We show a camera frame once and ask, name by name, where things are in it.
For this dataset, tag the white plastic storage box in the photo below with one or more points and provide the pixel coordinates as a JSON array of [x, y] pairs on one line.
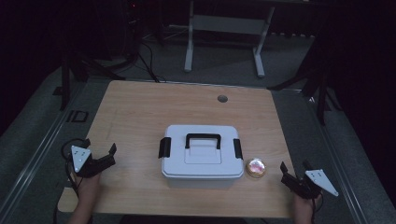
[[202, 169]]

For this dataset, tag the black tripod stand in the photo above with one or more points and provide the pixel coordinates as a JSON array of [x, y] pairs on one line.
[[70, 73], [317, 84]]

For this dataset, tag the grey table grommet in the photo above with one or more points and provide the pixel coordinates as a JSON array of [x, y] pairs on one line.
[[222, 99]]

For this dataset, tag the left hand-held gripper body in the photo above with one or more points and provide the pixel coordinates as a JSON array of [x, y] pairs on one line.
[[80, 157]]

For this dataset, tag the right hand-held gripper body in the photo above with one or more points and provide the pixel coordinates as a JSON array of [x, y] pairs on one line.
[[322, 182]]

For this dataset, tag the white metal stand frame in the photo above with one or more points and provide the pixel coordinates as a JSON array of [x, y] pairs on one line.
[[227, 25]]

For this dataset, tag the person's left hand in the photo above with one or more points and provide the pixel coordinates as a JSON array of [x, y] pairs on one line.
[[88, 186]]

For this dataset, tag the metal floor rail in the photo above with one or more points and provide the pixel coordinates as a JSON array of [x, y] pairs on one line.
[[334, 149], [40, 140]]

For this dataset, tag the round gold tin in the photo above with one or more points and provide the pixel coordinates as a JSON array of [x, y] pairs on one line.
[[256, 168]]

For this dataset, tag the black box latch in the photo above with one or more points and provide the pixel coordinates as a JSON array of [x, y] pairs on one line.
[[164, 147], [237, 148]]

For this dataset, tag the person's right hand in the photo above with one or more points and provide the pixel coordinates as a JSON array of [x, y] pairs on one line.
[[305, 207]]

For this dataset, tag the dark equipment rack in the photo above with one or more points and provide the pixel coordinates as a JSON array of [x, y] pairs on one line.
[[134, 28]]

